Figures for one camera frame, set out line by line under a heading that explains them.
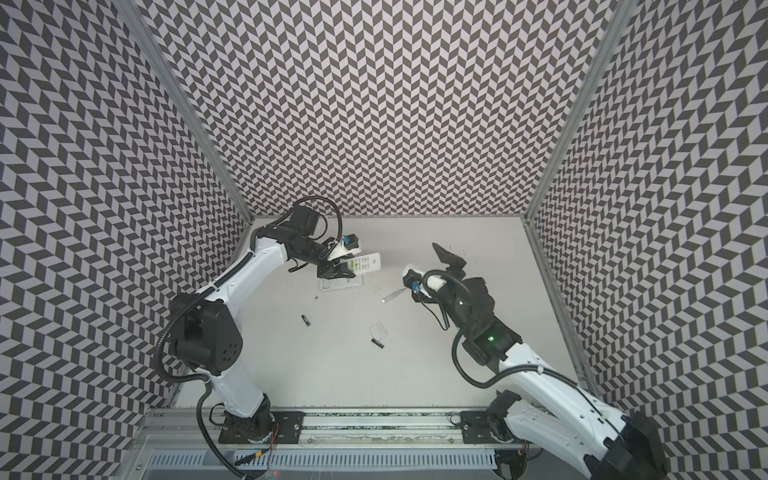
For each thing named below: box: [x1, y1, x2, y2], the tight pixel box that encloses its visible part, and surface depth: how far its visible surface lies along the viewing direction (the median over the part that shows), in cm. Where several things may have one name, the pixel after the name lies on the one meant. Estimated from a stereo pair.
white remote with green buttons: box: [347, 252, 381, 274], surface depth 84 cm
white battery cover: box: [369, 322, 389, 340], surface depth 91 cm
